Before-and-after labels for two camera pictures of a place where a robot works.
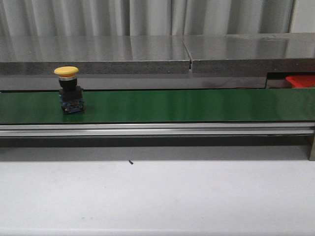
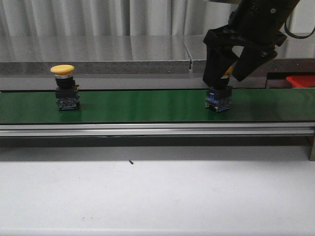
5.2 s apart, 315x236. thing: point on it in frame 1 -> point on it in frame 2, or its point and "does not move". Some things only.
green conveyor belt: x=163 y=106 does not move
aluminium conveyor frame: x=162 y=130 does not move
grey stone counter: x=192 y=61 does not move
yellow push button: x=71 y=95 -> x=219 y=97
